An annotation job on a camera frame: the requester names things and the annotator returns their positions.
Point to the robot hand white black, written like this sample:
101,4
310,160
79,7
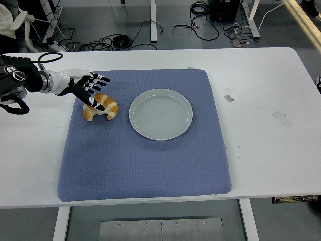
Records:
62,80

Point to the croissant bread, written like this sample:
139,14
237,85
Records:
111,108

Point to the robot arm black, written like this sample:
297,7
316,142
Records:
22,75

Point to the grey round plate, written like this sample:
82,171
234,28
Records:
160,115

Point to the white power strip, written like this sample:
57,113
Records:
54,45

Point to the white chair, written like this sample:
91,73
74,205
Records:
27,32

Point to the person in white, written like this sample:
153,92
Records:
5,22

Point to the blue quilted mat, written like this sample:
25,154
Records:
125,163

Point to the white table leg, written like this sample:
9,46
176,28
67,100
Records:
249,221
61,223

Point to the small grey tape piece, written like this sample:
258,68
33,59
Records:
228,98

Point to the black equipment box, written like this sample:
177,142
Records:
223,10

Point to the grey foot pedal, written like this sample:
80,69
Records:
236,42

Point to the white desk leg with foot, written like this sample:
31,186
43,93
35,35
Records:
253,17

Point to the large clear tape piece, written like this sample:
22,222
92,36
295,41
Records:
282,119

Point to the black and white object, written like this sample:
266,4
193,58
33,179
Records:
318,84

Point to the person in dark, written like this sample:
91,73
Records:
311,7

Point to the patterned panel under table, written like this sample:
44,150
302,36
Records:
296,199

